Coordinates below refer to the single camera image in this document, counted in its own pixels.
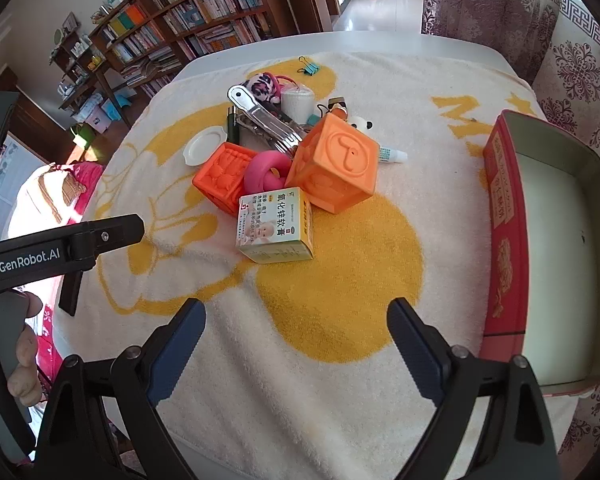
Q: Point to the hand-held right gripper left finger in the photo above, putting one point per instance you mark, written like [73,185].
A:
[182,340]

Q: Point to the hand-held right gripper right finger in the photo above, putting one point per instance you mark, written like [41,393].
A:
[415,345]

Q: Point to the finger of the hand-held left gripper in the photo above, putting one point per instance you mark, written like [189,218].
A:
[120,230]

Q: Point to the small dark orange cube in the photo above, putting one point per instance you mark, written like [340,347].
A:
[220,175]

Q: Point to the small white plate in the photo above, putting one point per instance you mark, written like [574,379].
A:
[202,146]

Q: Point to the red tin box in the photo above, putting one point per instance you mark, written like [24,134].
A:
[505,240]

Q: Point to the green white medicine box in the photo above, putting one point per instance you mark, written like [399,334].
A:
[275,230]

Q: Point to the pink knotted foam toy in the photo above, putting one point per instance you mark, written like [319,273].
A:
[260,170]

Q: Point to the small white green tube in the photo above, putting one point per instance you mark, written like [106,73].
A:
[392,155]

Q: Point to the large light orange cube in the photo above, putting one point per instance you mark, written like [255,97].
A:
[340,160]

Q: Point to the person's left hand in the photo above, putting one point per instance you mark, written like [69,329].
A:
[27,385]

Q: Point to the black upright bar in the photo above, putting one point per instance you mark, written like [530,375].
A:
[71,290]

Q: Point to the pink printed blanket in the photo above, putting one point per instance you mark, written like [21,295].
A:
[87,175]

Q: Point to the green bag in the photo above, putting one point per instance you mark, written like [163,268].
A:
[85,135]

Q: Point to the white storage bin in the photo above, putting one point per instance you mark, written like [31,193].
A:
[96,121]

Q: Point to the white and yellow towel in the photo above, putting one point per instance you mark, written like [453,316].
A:
[330,270]

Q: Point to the small dark wooden shelf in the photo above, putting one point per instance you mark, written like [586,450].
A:
[80,60]

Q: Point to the wooden bookshelf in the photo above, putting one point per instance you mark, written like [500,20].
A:
[180,25]

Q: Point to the white tape roll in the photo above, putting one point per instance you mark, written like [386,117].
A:
[297,102]

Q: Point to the panda figure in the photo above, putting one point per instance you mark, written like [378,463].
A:
[358,123]

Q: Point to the rows of books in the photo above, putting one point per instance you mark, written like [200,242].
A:
[205,5]

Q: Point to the purple patterned curtain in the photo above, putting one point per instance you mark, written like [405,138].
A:
[480,0]

